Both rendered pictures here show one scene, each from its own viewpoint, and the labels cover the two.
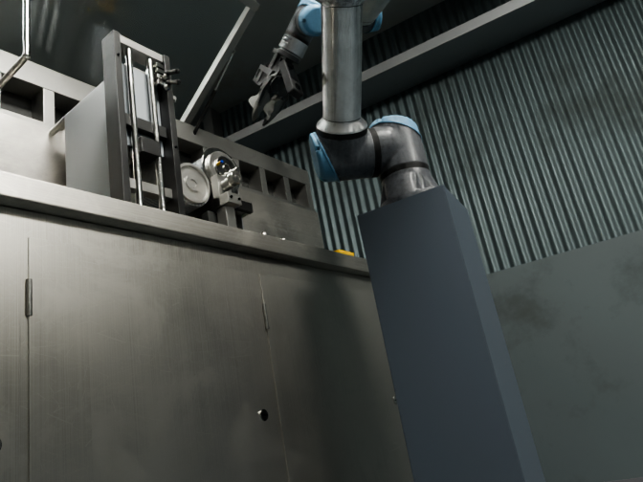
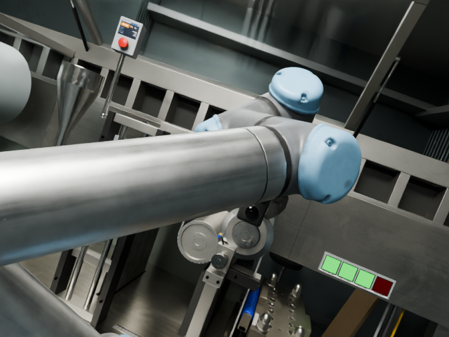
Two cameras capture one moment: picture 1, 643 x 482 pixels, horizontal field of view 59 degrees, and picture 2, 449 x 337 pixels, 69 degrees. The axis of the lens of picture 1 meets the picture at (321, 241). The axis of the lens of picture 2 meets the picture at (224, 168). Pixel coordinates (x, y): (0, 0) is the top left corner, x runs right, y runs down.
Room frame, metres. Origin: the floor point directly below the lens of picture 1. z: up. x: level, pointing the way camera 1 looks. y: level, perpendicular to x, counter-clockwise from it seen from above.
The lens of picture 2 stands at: (1.01, -0.50, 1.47)
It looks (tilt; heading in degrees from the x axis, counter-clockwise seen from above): 5 degrees down; 66
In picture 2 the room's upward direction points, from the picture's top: 20 degrees clockwise
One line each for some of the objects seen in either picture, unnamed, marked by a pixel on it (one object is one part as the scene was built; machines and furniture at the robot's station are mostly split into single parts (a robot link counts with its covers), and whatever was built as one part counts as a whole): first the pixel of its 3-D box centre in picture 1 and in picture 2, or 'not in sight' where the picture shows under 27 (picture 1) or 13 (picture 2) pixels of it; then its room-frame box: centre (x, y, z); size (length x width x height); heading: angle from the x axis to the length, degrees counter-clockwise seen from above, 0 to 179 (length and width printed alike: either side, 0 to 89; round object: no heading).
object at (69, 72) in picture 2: not in sight; (81, 77); (0.96, 0.75, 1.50); 0.14 x 0.14 x 0.06
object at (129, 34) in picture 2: not in sight; (128, 37); (1.05, 0.59, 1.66); 0.07 x 0.07 x 0.10; 69
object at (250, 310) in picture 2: not in sight; (251, 301); (1.62, 0.30, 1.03); 0.21 x 0.04 x 0.03; 55
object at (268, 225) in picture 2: (221, 170); (246, 233); (1.49, 0.25, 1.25); 0.15 x 0.01 x 0.15; 145
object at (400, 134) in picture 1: (395, 148); not in sight; (1.20, -0.21, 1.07); 0.13 x 0.12 x 0.14; 100
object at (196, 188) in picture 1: (165, 200); (209, 232); (1.46, 0.42, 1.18); 0.26 x 0.12 x 0.12; 55
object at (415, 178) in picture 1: (409, 192); not in sight; (1.20, -0.22, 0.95); 0.15 x 0.15 x 0.10
